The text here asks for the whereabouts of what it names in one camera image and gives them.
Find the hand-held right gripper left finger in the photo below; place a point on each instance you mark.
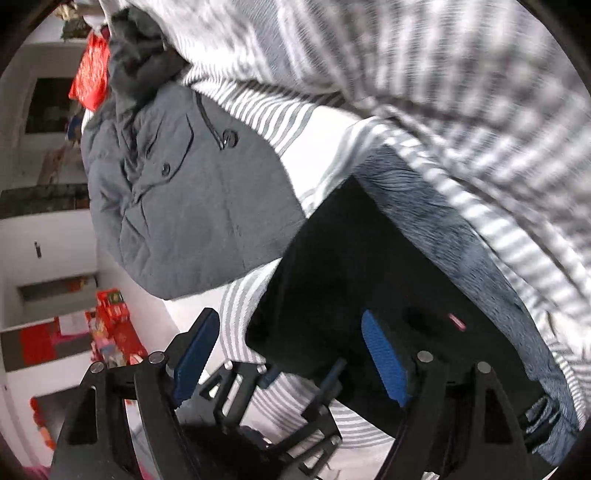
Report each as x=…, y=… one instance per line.
x=194, y=360

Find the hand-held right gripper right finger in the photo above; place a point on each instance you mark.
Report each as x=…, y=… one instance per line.
x=383, y=360

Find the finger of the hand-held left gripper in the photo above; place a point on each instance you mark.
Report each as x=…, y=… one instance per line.
x=240, y=387
x=323, y=392

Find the black pants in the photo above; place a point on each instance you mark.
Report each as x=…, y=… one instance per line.
x=346, y=277

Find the stack of red gift boxes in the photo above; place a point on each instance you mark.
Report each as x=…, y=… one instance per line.
x=111, y=318

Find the blue floral cloth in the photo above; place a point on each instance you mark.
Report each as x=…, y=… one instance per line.
x=461, y=230

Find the grey jacket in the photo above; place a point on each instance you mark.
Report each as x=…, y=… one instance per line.
x=194, y=207

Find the white striped bed sheet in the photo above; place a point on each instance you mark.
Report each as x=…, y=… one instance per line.
x=314, y=129

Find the grey white striped duvet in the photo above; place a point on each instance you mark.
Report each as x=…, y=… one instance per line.
x=415, y=69

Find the red embroidered cushion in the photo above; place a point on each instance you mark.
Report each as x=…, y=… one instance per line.
x=92, y=74

